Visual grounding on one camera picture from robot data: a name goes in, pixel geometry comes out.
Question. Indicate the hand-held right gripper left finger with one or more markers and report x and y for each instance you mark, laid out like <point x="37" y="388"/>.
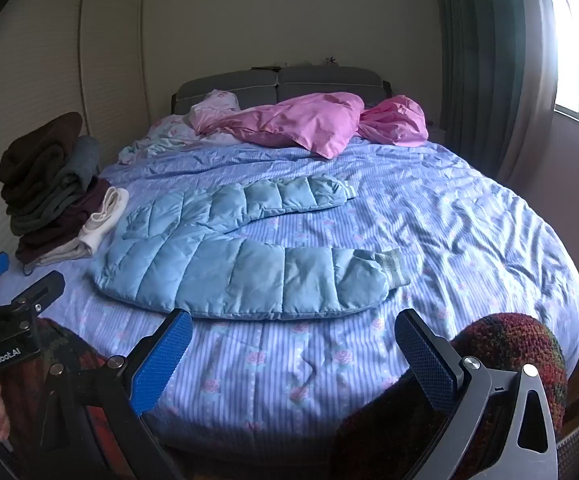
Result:
<point x="162" y="355"/>

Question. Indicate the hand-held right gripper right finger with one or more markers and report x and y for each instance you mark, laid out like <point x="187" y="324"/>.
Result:
<point x="424" y="355"/>

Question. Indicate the beige folded garment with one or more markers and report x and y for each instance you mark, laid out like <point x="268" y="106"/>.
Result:
<point x="64" y="252"/>

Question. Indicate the maroon folded garment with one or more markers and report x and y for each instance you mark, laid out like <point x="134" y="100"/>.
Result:
<point x="69" y="215"/>

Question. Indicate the brown folded garment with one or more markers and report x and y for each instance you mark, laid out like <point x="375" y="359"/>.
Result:
<point x="34" y="160"/>

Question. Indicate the grey folded garment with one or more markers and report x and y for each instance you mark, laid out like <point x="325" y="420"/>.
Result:
<point x="82" y="165"/>

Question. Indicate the bed with blue striped sheet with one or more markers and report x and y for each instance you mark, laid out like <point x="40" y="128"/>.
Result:
<point x="444" y="220"/>

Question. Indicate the light blue floral cloth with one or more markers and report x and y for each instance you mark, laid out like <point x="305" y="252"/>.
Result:
<point x="164" y="135"/>

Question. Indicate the white louvered wardrobe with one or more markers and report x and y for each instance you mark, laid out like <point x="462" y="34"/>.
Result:
<point x="44" y="60"/>

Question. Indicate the pink floral pillow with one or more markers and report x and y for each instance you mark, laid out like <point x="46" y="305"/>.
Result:
<point x="214" y="102"/>

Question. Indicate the pink crumpled duvet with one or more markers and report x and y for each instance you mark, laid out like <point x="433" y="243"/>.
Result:
<point x="294" y="120"/>

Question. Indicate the grey padded headboard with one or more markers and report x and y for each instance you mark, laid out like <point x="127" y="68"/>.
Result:
<point x="319" y="82"/>

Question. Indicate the teal curtain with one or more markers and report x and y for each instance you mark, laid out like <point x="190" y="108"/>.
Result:
<point x="479" y="60"/>

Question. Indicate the dark flat item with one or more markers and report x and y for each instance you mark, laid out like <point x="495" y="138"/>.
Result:
<point x="266" y="67"/>

